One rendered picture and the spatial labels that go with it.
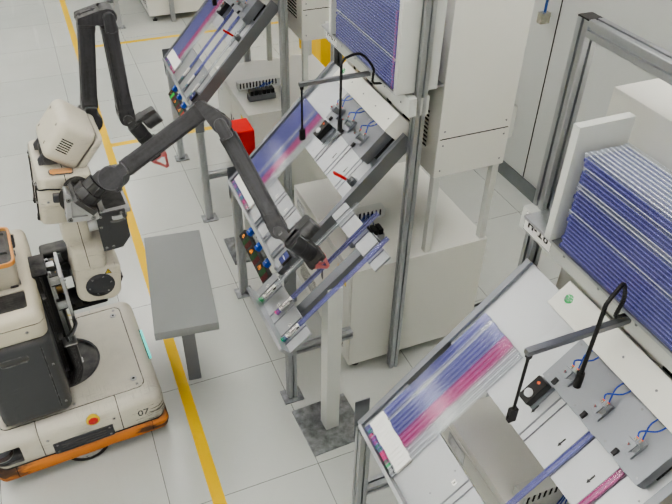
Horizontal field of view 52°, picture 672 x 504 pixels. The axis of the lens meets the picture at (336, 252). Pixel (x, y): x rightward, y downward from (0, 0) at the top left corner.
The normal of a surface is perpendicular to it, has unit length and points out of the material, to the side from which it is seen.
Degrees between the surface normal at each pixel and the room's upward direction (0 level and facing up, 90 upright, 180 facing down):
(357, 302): 90
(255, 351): 0
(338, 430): 0
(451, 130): 90
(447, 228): 0
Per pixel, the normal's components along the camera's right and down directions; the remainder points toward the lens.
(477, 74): 0.39, 0.59
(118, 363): 0.02, -0.78
